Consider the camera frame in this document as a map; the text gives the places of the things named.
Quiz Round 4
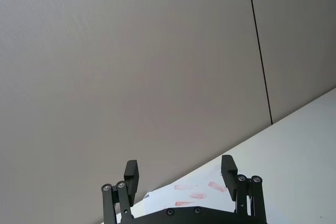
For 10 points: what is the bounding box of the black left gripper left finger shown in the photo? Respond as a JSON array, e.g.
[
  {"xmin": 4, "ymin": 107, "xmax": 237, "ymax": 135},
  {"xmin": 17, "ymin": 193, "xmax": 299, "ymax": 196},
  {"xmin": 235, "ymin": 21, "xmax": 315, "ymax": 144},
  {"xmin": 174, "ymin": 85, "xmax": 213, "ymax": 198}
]
[{"xmin": 101, "ymin": 159, "xmax": 140, "ymax": 224}]

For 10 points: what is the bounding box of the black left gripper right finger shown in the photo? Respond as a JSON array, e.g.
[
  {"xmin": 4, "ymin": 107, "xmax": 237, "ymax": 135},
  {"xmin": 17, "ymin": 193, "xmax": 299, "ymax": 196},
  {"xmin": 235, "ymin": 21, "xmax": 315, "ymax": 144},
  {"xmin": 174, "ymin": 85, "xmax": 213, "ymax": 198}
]
[{"xmin": 221, "ymin": 155, "xmax": 268, "ymax": 224}]

